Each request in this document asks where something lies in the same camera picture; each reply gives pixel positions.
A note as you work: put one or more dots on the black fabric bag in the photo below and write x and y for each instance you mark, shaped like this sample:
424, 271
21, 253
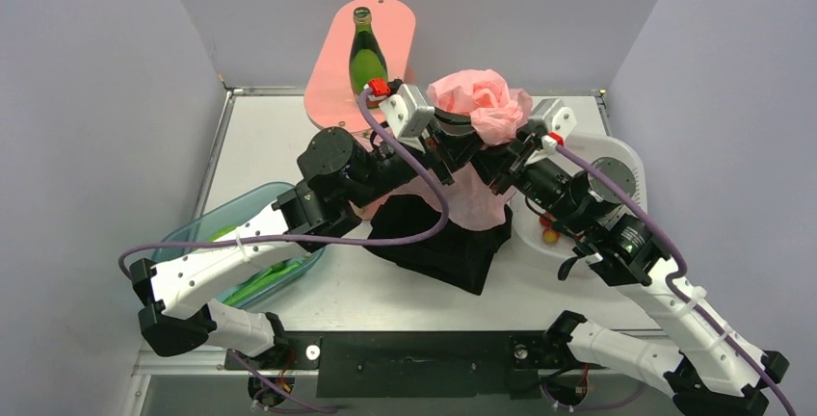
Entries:
455, 255

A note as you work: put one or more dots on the pink three-tier shelf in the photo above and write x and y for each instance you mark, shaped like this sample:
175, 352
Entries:
329, 100

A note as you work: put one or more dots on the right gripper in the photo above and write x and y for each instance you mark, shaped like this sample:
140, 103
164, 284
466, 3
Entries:
505, 163

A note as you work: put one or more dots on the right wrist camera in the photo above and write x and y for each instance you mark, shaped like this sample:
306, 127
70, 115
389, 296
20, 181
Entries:
550, 123

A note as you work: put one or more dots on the white plastic basin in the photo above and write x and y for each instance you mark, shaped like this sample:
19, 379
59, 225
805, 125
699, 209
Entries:
613, 157

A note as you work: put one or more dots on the light green long pepper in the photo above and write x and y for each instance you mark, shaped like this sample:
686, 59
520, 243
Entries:
264, 284

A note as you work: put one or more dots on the pink plastic grocery bag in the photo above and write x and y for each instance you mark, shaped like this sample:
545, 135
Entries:
496, 112

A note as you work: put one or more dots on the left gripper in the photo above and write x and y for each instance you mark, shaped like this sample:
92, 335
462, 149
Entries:
453, 145

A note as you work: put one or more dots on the red cherry tomato bunch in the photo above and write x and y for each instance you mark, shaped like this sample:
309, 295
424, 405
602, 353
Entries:
549, 235

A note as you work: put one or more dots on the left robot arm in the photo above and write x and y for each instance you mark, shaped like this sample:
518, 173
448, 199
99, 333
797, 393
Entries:
321, 211

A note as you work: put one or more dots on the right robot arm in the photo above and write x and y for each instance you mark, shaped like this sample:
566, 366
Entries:
707, 368

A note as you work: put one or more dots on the green bottle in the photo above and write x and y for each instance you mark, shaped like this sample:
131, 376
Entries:
367, 65

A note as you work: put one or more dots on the green bitter gourd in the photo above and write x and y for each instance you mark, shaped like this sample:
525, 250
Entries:
220, 233

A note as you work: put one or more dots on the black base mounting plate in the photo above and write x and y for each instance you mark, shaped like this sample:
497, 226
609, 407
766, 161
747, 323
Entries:
425, 364

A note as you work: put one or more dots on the blue transparent tray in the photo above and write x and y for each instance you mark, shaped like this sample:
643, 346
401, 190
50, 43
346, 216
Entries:
187, 278

